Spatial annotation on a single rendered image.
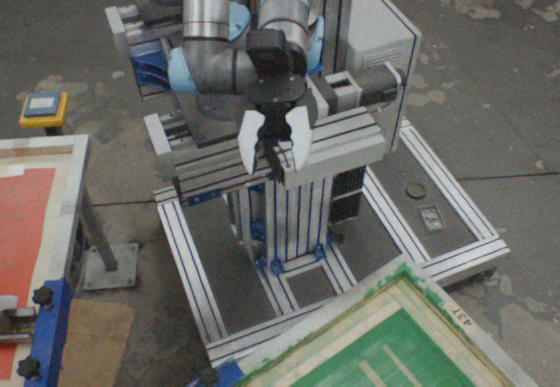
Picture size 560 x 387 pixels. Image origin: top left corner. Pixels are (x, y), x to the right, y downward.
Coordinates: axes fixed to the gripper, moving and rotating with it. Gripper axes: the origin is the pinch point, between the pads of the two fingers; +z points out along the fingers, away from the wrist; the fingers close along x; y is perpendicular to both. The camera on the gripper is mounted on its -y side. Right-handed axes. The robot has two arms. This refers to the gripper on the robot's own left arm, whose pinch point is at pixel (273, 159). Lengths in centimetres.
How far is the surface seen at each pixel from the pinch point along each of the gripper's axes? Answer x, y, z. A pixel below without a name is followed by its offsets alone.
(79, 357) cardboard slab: 101, 153, -42
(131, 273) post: 89, 156, -81
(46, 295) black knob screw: 58, 54, -14
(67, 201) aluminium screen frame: 65, 60, -45
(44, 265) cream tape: 67, 64, -28
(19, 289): 71, 63, -21
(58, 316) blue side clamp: 57, 60, -12
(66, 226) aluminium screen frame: 63, 61, -37
